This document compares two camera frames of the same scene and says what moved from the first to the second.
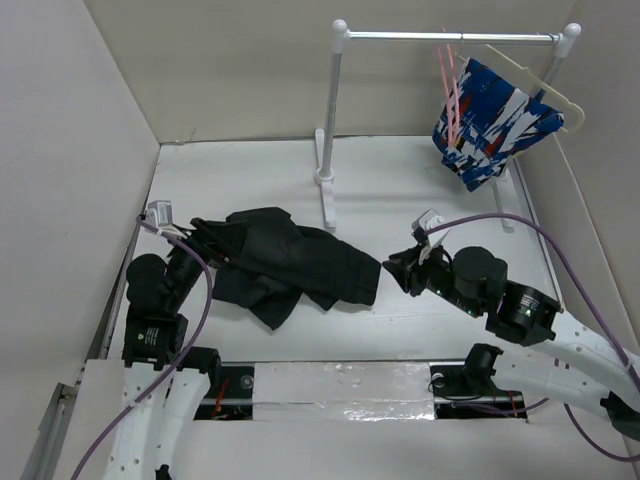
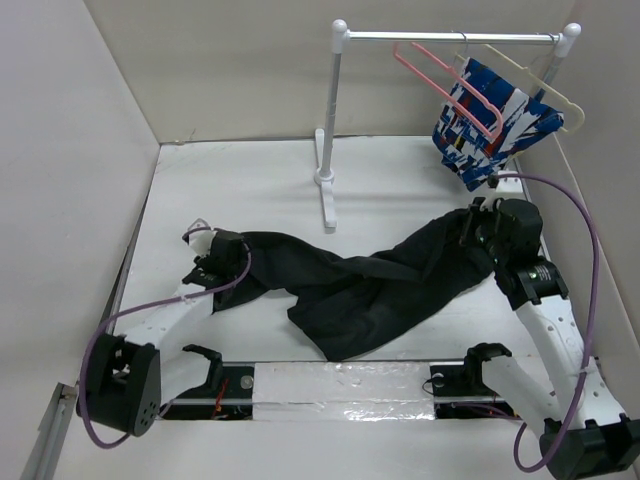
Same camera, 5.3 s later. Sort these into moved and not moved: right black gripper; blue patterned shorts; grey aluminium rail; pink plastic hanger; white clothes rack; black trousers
Moved: pink plastic hanger; right black gripper; black trousers
Not moved: grey aluminium rail; blue patterned shorts; white clothes rack
